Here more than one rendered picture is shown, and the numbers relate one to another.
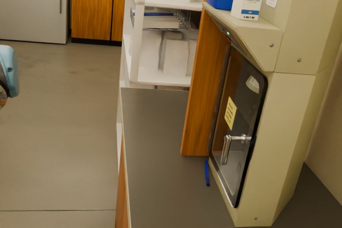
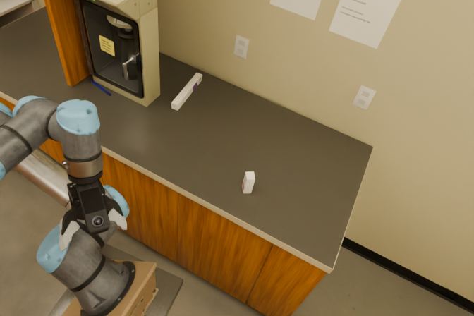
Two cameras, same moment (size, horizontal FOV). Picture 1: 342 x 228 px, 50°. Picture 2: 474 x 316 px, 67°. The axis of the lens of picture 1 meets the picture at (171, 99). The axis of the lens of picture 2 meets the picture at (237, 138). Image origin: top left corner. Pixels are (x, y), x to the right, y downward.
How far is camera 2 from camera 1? 78 cm
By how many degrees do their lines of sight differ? 52
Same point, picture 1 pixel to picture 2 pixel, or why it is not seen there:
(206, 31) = not seen: outside the picture
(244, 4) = not seen: outside the picture
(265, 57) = (135, 12)
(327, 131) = not seen: hidden behind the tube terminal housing
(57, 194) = not seen: outside the picture
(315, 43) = not seen: outside the picture
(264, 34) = (130, 0)
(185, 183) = (97, 102)
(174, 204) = (107, 118)
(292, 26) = not seen: outside the picture
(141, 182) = not seen: hidden behind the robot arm
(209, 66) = (63, 16)
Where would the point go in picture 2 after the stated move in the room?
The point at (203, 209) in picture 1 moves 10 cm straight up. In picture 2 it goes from (123, 110) to (121, 94)
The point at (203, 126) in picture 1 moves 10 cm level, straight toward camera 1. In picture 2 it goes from (77, 59) to (88, 70)
